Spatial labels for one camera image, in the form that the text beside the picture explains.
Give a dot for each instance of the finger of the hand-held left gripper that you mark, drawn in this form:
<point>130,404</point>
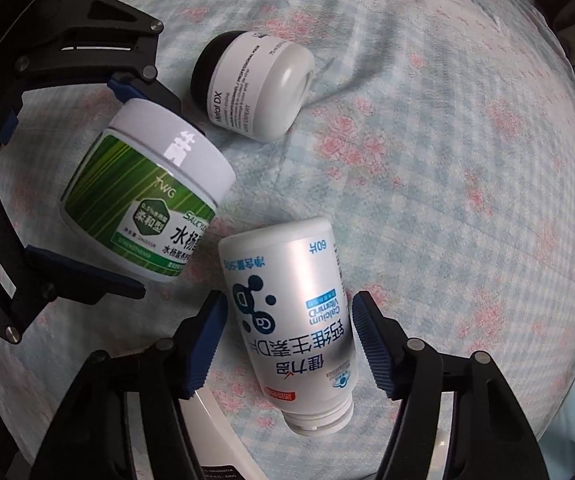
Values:
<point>123,89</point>
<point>82,272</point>

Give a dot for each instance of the floral checked bedsheet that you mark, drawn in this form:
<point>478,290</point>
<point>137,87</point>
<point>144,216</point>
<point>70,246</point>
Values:
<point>417,210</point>

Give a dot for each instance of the green label jar white lid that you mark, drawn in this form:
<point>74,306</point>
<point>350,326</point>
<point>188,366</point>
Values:
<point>132,200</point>

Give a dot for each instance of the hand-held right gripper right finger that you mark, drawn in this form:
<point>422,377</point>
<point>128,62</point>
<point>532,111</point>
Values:
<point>373,350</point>

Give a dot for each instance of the white vitamin bottle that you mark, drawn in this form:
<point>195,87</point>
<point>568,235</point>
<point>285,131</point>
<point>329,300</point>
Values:
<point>287,310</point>

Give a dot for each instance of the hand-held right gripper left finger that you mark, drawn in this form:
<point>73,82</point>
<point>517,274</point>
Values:
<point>201,355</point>

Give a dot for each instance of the white jar black lid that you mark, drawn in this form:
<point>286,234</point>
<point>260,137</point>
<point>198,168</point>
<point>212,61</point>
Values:
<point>257,85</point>

